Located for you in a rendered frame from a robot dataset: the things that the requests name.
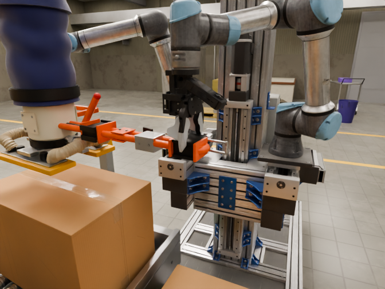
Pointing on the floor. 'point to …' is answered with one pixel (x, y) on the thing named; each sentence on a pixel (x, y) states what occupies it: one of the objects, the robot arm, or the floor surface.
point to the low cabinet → (283, 88)
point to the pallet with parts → (210, 112)
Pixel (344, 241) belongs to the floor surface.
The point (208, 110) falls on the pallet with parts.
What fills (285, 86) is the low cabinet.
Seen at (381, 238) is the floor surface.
